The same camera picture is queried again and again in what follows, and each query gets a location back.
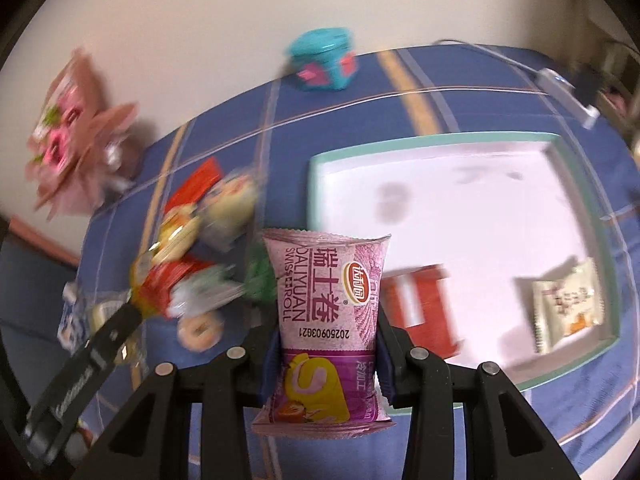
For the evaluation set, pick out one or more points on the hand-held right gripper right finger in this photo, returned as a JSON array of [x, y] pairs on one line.
[[386, 370]]

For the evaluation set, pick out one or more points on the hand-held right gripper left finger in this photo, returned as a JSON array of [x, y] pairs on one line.
[[269, 365]]

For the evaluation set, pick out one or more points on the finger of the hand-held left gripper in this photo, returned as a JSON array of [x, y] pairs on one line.
[[95, 360]]

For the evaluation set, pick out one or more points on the purple snack packet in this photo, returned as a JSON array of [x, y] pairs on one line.
[[325, 320]]

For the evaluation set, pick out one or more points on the yellow shiny snack packet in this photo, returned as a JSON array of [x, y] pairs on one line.
[[140, 280]]

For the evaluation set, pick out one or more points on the red crinkled snack packet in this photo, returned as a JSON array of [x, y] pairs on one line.
[[167, 277]]

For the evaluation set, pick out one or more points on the white tray with teal rim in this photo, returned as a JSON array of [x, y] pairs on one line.
[[475, 200]]

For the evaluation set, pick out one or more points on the blue and white tissue pack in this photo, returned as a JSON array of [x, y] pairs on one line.
[[70, 317]]

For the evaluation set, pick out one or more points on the red and white snack packet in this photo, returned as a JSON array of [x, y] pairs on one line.
[[420, 305]]

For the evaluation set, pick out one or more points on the white and green snack packet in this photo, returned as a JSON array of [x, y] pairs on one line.
[[205, 290]]

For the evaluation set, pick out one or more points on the yellow and beige snack packet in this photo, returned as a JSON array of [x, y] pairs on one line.
[[175, 232]]

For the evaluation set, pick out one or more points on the clear wrapped bun packet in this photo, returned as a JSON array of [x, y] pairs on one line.
[[230, 205]]

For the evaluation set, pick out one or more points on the flat red snack packet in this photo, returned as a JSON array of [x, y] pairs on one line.
[[200, 180]]

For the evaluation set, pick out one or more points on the pink flower bouquet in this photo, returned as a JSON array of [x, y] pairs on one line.
[[70, 130]]

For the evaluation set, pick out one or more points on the blue plaid tablecloth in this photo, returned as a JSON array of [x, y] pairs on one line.
[[350, 125]]

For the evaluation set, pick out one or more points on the teal and pink box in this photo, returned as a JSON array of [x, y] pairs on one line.
[[322, 60]]

